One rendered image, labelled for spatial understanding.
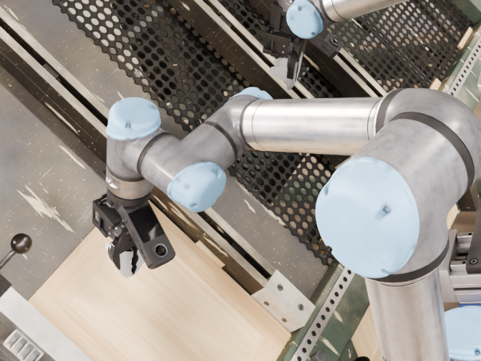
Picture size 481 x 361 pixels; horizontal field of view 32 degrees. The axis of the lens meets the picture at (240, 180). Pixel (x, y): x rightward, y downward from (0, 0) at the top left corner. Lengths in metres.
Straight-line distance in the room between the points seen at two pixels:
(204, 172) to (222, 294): 0.72
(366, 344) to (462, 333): 1.36
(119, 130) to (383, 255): 0.49
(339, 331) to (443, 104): 1.10
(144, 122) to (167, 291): 0.66
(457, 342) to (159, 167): 0.48
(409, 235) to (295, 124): 0.32
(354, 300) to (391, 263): 1.16
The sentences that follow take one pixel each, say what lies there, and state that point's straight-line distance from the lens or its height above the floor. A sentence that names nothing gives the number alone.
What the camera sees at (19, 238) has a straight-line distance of 1.56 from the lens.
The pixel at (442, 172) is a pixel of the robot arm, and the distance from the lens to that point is 0.91.
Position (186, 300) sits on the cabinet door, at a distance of 1.82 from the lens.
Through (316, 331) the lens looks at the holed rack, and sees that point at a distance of 1.94.
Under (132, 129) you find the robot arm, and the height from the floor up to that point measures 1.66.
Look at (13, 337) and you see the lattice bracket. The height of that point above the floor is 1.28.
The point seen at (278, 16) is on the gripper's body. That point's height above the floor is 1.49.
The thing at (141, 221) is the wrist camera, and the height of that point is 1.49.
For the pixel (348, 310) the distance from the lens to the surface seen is 2.02.
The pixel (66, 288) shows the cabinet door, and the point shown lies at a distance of 1.71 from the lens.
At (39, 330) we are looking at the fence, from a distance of 1.65.
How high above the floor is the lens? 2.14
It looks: 29 degrees down
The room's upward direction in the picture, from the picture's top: 24 degrees counter-clockwise
